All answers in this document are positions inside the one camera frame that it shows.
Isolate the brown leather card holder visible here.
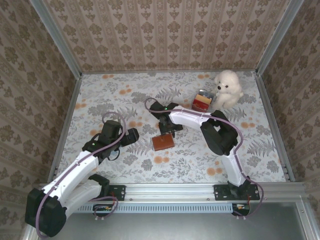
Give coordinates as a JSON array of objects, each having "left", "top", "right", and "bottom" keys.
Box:
[{"left": 151, "top": 134, "right": 175, "bottom": 152}]

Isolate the red VIP card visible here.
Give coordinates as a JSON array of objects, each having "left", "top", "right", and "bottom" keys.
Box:
[{"left": 192, "top": 99, "right": 209, "bottom": 111}]

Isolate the red box with cards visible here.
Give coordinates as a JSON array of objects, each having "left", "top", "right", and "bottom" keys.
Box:
[{"left": 191, "top": 88, "right": 216, "bottom": 113}]

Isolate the gold VIP card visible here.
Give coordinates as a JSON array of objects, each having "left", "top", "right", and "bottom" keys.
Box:
[{"left": 195, "top": 93, "right": 212, "bottom": 104}]

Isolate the floral tablecloth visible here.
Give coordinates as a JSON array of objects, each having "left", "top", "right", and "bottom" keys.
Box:
[{"left": 53, "top": 72, "right": 288, "bottom": 185}]

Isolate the white plush dog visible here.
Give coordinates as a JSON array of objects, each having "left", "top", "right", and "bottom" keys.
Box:
[{"left": 211, "top": 69, "right": 245, "bottom": 111}]

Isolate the grey metal shelf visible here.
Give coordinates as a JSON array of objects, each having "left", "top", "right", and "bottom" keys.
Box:
[{"left": 22, "top": 201, "right": 320, "bottom": 240}]

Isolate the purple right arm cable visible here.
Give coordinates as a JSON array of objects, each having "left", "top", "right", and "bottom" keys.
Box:
[{"left": 144, "top": 97, "right": 265, "bottom": 221}]

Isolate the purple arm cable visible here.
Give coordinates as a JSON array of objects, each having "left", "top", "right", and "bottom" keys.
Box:
[
  {"left": 144, "top": 97, "right": 265, "bottom": 221},
  {"left": 36, "top": 111, "right": 127, "bottom": 238}
]

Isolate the aluminium table side rail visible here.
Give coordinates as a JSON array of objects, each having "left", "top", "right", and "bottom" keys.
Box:
[
  {"left": 255, "top": 72, "right": 296, "bottom": 185},
  {"left": 47, "top": 73, "right": 83, "bottom": 185}
]

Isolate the thin aluminium table rail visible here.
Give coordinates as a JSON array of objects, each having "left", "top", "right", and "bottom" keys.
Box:
[{"left": 81, "top": 70, "right": 258, "bottom": 75}]

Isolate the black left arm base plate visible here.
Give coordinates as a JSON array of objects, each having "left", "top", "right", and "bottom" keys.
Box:
[{"left": 82, "top": 184, "right": 126, "bottom": 202}]

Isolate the wide aluminium mounting rail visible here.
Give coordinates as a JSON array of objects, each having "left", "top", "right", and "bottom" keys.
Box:
[{"left": 37, "top": 182, "right": 307, "bottom": 203}]

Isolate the slotted grey cable duct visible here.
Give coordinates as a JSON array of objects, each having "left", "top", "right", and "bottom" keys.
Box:
[{"left": 74, "top": 201, "right": 233, "bottom": 214}]

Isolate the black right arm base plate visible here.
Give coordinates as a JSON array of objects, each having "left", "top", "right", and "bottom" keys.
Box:
[{"left": 214, "top": 184, "right": 261, "bottom": 202}]

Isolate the slanted aluminium frame post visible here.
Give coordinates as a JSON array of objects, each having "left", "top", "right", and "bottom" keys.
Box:
[
  {"left": 255, "top": 0, "right": 307, "bottom": 76},
  {"left": 28, "top": 0, "right": 83, "bottom": 78}
]

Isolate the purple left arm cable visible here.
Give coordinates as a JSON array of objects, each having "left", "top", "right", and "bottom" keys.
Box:
[{"left": 36, "top": 111, "right": 127, "bottom": 238}]

